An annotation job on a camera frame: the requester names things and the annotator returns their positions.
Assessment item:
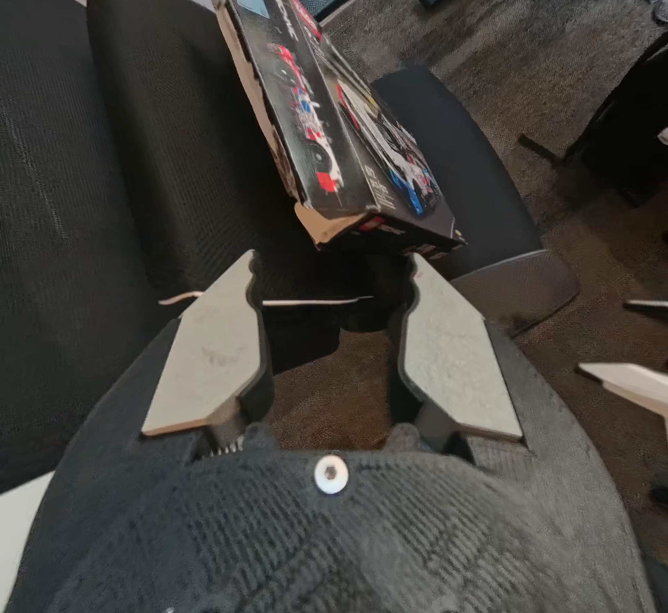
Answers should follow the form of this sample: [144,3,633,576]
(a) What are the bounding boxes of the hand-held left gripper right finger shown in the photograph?
[394,253,524,450]

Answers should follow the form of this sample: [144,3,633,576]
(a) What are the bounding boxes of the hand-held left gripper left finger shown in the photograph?
[141,249,275,439]

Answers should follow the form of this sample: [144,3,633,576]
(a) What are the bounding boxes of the black mesh office chair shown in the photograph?
[0,0,376,494]

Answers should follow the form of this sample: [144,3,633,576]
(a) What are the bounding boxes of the black backpack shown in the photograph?
[517,31,668,209]

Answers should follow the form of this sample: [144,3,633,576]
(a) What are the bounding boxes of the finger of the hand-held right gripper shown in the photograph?
[623,299,668,319]
[576,362,668,442]

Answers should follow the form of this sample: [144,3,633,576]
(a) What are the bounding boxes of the torn cardboard box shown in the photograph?
[201,0,467,259]

